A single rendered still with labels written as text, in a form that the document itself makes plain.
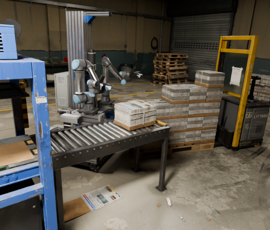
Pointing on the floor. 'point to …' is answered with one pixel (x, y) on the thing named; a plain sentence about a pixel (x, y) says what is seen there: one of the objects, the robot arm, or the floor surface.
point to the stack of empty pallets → (166, 57)
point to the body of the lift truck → (256, 111)
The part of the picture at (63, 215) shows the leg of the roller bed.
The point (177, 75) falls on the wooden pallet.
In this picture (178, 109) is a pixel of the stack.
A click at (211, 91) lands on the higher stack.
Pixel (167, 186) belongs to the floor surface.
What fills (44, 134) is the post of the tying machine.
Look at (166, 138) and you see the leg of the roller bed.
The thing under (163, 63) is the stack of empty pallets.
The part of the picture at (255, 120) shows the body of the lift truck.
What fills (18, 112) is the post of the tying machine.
